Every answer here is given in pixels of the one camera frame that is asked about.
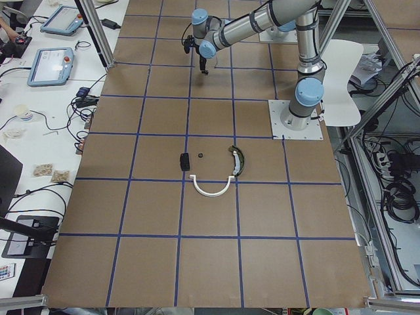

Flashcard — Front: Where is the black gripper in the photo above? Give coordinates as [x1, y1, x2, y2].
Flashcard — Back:
[194, 44, 209, 74]

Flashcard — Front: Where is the small black brake pad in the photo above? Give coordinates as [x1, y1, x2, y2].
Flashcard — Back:
[180, 152, 190, 171]

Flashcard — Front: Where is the olive brake shoe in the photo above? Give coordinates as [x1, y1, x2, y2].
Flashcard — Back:
[228, 145, 245, 177]

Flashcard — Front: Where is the black power adapter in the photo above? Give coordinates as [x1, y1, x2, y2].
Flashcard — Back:
[101, 18, 121, 30]

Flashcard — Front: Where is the white plastic chair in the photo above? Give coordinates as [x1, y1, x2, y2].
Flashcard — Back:
[321, 39, 364, 127]

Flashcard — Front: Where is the far blue teach pendant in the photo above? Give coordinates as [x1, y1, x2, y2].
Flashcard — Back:
[40, 5, 83, 36]

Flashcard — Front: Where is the blue teach pendant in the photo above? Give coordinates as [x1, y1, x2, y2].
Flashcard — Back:
[40, 5, 83, 36]
[27, 47, 74, 87]

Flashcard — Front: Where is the near blue teach pendant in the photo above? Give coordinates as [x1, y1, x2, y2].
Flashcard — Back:
[27, 47, 74, 87]

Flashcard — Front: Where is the white paper cup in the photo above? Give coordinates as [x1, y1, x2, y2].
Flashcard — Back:
[14, 104, 33, 121]

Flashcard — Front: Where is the bag of small parts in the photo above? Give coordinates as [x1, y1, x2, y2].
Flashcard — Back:
[32, 163, 54, 177]

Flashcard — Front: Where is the black monitor stand base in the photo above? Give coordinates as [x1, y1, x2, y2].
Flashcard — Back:
[1, 215, 59, 259]

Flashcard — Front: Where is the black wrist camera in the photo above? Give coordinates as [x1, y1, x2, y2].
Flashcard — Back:
[182, 35, 196, 54]

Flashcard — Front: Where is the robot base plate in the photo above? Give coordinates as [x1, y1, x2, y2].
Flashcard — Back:
[259, 28, 297, 45]
[268, 100, 324, 140]

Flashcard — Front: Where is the white curved plastic bracket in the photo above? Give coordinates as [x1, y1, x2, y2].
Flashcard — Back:
[189, 174, 235, 198]

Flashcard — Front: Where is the aluminium frame post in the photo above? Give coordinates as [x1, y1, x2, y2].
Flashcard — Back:
[75, 0, 115, 69]

